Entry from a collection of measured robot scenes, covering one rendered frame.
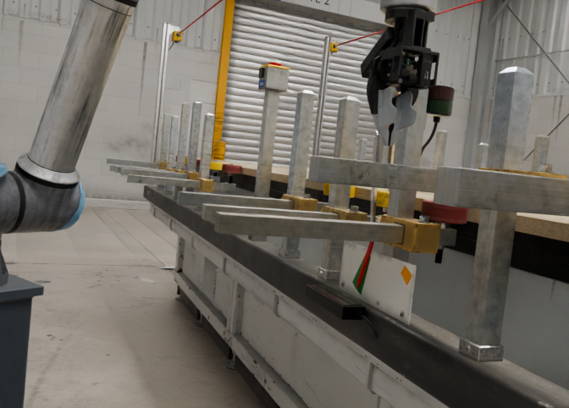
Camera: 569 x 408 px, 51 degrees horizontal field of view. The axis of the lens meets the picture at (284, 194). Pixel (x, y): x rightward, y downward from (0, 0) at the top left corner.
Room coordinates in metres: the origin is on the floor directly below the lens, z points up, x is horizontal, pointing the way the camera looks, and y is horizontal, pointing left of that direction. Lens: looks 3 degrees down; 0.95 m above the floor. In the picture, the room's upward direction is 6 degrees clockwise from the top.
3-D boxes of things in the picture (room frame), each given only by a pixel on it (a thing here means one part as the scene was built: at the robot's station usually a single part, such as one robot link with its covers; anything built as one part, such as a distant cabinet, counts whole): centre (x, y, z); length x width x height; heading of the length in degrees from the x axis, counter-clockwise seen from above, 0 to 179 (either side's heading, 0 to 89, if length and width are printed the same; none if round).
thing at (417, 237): (1.06, -0.22, 0.85); 0.13 x 0.06 x 0.05; 22
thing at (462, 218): (1.06, -0.29, 0.85); 0.08 x 0.08 x 0.11
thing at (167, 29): (3.70, 0.79, 1.20); 0.15 x 0.12 x 1.00; 22
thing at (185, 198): (1.47, 0.04, 0.83); 0.43 x 0.03 x 0.04; 112
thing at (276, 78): (1.78, 0.07, 1.18); 0.07 x 0.07 x 0.08; 22
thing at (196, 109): (2.70, 0.43, 0.93); 0.03 x 0.03 x 0.48; 22
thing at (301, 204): (1.52, -0.04, 0.84); 0.13 x 0.06 x 0.05; 22
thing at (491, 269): (0.84, -0.30, 0.87); 0.03 x 0.03 x 0.48; 22
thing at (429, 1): (0.98, -0.17, 1.23); 0.10 x 0.09 x 0.05; 112
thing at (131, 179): (2.40, 0.41, 0.81); 0.43 x 0.03 x 0.04; 112
